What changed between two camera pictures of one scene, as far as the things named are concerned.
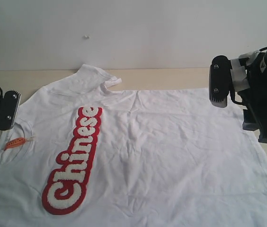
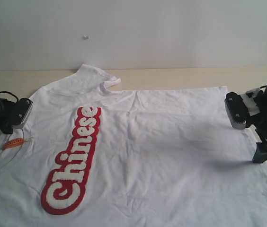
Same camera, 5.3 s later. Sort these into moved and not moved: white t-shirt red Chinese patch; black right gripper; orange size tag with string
Moved: black right gripper
Not moved: white t-shirt red Chinese patch; orange size tag with string
